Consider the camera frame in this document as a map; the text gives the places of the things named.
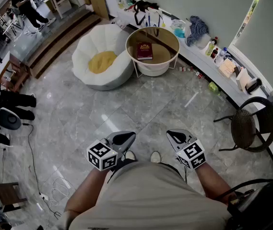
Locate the person's beige shirt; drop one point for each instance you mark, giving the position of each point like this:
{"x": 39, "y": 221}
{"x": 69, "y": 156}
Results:
{"x": 148, "y": 198}

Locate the black shoulder bag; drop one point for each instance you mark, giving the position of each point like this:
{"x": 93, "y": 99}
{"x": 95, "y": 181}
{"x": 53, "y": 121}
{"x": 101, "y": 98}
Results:
{"x": 265, "y": 205}

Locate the wooden cabinet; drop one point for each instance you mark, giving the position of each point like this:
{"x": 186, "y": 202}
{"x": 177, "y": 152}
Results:
{"x": 98, "y": 0}

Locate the wooden steps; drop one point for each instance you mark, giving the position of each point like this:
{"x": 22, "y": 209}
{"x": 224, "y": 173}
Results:
{"x": 59, "y": 42}

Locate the person's right shoe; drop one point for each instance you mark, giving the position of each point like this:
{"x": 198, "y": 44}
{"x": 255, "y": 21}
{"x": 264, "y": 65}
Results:
{"x": 156, "y": 156}

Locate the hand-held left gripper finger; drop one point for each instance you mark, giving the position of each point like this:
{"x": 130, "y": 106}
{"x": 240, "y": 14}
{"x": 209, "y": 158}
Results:
{"x": 126, "y": 142}
{"x": 123, "y": 135}

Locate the teal plastic bag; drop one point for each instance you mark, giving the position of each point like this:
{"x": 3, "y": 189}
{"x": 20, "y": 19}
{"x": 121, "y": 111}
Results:
{"x": 179, "y": 31}

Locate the tan cardboard sheet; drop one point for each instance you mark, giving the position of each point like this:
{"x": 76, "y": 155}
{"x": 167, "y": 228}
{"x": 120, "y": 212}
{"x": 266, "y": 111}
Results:
{"x": 227, "y": 67}

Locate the person's left forearm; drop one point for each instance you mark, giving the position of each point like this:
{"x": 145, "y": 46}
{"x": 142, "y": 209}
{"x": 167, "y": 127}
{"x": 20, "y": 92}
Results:
{"x": 88, "y": 190}

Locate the black round office chair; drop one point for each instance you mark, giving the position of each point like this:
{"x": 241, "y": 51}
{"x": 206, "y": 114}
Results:
{"x": 9, "y": 118}

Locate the black wicker chair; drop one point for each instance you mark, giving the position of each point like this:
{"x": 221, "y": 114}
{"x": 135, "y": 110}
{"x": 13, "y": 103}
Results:
{"x": 245, "y": 128}

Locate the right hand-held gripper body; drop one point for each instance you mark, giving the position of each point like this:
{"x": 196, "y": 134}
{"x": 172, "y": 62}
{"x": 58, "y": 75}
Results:
{"x": 191, "y": 154}

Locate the white flower-shaped beanbag chair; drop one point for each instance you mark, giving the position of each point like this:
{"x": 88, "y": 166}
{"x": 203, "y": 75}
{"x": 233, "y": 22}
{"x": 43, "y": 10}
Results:
{"x": 102, "y": 39}

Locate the green snack bag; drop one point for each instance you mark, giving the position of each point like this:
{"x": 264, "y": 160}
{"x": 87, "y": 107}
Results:
{"x": 213, "y": 87}

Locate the dark cola bottle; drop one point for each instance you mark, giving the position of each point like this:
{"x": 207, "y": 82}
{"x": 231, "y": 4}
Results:
{"x": 214, "y": 53}

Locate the white power strip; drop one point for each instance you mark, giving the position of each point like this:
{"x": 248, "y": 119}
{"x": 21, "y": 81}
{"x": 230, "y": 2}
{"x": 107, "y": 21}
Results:
{"x": 44, "y": 196}

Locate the person's shoe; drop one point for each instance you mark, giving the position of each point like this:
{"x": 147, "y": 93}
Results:
{"x": 130, "y": 155}
{"x": 156, "y": 156}

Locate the white plastic bag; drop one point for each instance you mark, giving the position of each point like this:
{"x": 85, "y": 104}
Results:
{"x": 204, "y": 41}

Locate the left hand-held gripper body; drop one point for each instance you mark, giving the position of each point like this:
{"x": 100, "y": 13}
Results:
{"x": 101, "y": 156}

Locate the white tote bag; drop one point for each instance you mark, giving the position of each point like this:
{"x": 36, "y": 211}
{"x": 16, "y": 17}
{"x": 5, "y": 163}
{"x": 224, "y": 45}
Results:
{"x": 154, "y": 17}

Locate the round glass coffee table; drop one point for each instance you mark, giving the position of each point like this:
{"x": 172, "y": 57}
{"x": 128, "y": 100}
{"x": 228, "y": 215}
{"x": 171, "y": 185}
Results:
{"x": 162, "y": 42}

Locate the brown wooden side table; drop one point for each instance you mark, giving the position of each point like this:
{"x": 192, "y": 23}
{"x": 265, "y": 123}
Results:
{"x": 15, "y": 73}

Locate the person's left shoe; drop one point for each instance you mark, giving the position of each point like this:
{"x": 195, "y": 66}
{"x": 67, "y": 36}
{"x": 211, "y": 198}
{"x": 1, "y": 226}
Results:
{"x": 130, "y": 155}

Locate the blue plaid cloth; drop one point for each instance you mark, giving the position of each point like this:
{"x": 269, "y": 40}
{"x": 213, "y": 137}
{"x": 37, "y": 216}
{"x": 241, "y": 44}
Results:
{"x": 198, "y": 29}

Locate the clear water bottle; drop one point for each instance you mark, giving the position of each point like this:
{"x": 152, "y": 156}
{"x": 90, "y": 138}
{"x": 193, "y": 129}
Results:
{"x": 219, "y": 57}

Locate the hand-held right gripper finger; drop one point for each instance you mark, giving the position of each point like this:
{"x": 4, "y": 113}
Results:
{"x": 174, "y": 140}
{"x": 183, "y": 135}

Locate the white window ledge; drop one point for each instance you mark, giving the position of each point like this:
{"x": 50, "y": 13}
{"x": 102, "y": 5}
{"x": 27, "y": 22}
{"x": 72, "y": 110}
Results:
{"x": 198, "y": 61}

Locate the maroon hardcover book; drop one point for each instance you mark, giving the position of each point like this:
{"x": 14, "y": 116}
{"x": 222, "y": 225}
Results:
{"x": 144, "y": 51}

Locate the green drink bottle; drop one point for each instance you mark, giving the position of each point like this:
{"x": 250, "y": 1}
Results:
{"x": 210, "y": 49}

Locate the dark wooden stool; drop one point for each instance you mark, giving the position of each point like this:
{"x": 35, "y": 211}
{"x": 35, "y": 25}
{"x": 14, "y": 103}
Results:
{"x": 8, "y": 195}

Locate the black bag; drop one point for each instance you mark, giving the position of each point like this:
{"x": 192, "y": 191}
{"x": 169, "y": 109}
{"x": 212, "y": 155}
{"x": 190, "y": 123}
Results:
{"x": 144, "y": 5}

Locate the black headphones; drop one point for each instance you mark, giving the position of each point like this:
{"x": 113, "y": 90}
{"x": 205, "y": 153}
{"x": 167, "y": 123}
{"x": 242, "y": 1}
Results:
{"x": 253, "y": 85}

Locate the person's right forearm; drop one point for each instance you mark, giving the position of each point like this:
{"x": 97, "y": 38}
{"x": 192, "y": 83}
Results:
{"x": 213, "y": 186}

